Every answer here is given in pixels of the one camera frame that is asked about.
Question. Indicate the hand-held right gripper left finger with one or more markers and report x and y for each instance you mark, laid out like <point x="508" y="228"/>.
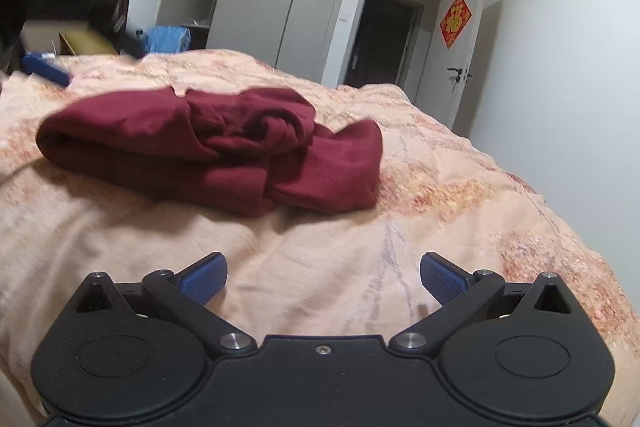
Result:
<point x="205" y="279"/>

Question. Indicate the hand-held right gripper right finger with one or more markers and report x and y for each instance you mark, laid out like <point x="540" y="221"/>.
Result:
<point x="441" y="279"/>

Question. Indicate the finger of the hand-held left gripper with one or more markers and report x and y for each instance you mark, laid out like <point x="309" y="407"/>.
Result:
<point x="46" y="69"/>

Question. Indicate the maroon garment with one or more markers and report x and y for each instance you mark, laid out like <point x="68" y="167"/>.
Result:
<point x="220" y="147"/>

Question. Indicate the yellow cardboard box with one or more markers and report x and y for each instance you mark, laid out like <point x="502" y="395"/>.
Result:
<point x="87" y="43"/>

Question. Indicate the peach patterned blanket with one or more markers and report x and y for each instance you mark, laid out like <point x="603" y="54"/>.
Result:
<point x="350" y="232"/>

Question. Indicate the blue cloth on chair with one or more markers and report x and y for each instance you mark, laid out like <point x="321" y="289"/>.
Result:
<point x="167" y="41"/>

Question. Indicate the white door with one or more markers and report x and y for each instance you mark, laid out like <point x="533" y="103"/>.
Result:
<point x="475" y="72"/>

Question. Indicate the red wall poster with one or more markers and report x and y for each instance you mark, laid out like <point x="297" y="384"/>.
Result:
<point x="456" y="21"/>

